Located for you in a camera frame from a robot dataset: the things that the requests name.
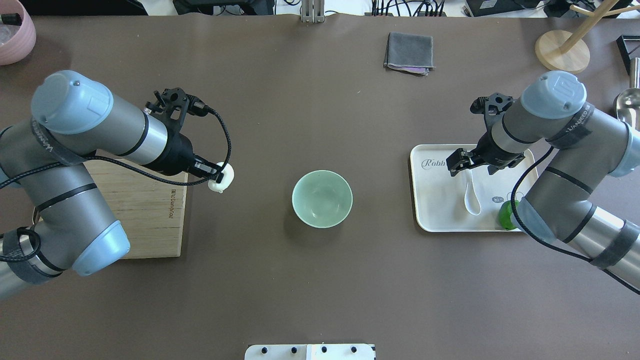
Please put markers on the white steamed bun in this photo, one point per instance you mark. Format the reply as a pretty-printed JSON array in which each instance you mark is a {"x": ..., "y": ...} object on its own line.
[{"x": 223, "y": 181}]

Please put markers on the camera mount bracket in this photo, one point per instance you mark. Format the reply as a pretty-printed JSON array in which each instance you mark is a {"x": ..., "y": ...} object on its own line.
[
  {"x": 172, "y": 106},
  {"x": 493, "y": 108}
]

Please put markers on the light green bowl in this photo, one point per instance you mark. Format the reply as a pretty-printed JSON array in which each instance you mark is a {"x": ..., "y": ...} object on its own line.
[{"x": 322, "y": 199}]

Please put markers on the green lime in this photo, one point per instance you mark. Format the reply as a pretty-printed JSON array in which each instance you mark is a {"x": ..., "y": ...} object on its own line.
[{"x": 506, "y": 217}]

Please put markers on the white rectangular tray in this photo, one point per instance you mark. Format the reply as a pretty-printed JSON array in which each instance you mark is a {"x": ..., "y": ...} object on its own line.
[{"x": 439, "y": 198}]

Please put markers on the wooden mug tree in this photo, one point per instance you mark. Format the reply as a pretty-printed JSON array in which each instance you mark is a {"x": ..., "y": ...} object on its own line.
[{"x": 561, "y": 50}]

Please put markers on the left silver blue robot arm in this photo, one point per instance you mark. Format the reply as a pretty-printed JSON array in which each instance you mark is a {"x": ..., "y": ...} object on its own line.
[{"x": 74, "y": 119}]

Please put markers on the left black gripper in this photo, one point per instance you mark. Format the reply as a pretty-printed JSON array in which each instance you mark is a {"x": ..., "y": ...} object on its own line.
[{"x": 178, "y": 152}]

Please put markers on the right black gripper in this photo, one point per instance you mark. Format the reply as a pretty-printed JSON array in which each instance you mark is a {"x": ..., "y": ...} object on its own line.
[{"x": 491, "y": 151}]

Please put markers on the wooden cutting board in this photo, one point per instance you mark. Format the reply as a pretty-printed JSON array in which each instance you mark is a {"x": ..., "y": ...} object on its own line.
[{"x": 151, "y": 212}]

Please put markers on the grey folded cloth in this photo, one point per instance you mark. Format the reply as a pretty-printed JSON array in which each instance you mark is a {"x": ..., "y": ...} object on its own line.
[{"x": 410, "y": 53}]

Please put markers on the metal scoop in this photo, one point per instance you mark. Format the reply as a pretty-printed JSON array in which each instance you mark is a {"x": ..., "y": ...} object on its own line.
[{"x": 627, "y": 103}]

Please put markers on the pink bowl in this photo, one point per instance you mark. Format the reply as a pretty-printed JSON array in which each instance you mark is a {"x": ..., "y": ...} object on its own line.
[{"x": 18, "y": 46}]

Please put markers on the left camera mount bracket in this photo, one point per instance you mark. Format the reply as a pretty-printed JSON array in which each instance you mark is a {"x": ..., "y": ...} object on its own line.
[{"x": 172, "y": 106}]

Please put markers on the white ceramic spoon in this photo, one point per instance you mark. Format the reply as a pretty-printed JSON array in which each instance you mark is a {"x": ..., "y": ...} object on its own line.
[{"x": 471, "y": 201}]

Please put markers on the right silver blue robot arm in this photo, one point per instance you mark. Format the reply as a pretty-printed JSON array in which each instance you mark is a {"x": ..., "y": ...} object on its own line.
[{"x": 586, "y": 145}]

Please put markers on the right camera mount bracket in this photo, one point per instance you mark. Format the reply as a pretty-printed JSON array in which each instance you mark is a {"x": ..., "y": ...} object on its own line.
[{"x": 493, "y": 108}]

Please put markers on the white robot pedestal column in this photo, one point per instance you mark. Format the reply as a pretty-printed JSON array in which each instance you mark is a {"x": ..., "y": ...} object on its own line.
[{"x": 312, "y": 351}]

